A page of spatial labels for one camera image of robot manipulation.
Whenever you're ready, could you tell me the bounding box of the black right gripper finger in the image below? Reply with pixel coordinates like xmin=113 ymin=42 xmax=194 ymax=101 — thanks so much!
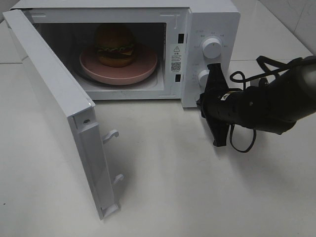
xmin=206 ymin=117 xmax=230 ymax=146
xmin=205 ymin=63 xmax=228 ymax=90

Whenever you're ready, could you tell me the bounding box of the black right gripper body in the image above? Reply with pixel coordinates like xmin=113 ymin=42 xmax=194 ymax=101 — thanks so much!
xmin=197 ymin=86 xmax=237 ymax=126

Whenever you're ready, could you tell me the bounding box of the white timer knob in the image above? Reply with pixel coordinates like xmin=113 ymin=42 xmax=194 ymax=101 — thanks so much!
xmin=197 ymin=69 xmax=209 ymax=88

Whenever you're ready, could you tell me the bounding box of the pink round plate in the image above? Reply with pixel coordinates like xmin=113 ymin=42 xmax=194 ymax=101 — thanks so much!
xmin=79 ymin=45 xmax=158 ymax=85

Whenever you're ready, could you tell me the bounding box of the burger with lettuce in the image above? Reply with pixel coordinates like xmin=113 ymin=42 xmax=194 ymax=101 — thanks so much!
xmin=94 ymin=23 xmax=136 ymax=68

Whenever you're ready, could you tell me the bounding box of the white microwave door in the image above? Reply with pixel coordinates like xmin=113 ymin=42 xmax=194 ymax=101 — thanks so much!
xmin=3 ymin=10 xmax=123 ymax=219

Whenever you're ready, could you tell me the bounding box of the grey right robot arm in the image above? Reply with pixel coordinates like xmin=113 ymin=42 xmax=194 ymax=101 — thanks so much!
xmin=197 ymin=56 xmax=316 ymax=147

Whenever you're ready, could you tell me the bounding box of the white upper power knob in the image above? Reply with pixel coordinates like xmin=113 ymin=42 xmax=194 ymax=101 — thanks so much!
xmin=201 ymin=36 xmax=223 ymax=59

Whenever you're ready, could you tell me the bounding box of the white warning label sticker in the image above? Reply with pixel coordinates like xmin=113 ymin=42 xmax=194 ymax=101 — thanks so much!
xmin=169 ymin=44 xmax=185 ymax=73

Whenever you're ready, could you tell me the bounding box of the glass microwave turntable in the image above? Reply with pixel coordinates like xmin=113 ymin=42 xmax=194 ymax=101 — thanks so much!
xmin=72 ymin=63 xmax=160 ymax=88

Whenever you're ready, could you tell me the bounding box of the white microwave oven body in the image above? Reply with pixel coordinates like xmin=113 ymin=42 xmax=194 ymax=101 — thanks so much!
xmin=14 ymin=0 xmax=240 ymax=108

